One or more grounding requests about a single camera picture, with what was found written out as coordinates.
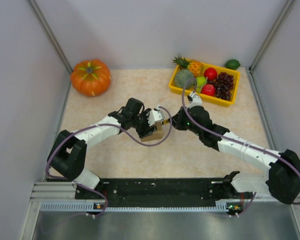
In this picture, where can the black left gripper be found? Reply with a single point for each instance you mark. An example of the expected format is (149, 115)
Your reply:
(143, 132)

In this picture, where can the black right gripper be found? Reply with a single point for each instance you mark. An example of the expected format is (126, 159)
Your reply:
(178, 119)

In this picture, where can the brown cardboard express box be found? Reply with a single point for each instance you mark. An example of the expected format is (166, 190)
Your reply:
(156, 135)

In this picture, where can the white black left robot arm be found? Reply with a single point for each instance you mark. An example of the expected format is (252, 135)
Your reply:
(69, 151)

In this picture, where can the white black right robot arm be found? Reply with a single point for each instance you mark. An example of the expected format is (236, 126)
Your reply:
(280, 176)

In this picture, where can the red apple at front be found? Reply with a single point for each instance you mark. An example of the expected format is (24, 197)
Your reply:
(208, 90)

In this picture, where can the red apple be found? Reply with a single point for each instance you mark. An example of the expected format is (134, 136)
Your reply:
(208, 90)
(210, 73)

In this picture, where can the green netted melon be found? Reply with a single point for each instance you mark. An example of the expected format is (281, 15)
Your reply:
(184, 78)

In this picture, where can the green pear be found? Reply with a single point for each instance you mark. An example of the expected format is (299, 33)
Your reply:
(200, 82)

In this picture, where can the small pineapple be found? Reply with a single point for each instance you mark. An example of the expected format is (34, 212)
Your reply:
(193, 66)

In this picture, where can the dark purple grape bunch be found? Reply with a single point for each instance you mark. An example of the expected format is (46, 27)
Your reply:
(223, 84)

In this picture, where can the red apple at back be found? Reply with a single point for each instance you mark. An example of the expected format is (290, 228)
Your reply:
(210, 73)

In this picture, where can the yellow plastic tray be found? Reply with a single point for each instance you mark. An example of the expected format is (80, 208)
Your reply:
(214, 100)

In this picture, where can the orange pumpkin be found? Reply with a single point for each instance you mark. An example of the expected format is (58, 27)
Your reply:
(91, 77)

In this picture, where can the green lime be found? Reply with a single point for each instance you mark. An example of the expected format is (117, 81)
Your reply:
(232, 64)

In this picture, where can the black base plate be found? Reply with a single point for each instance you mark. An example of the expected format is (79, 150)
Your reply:
(167, 192)

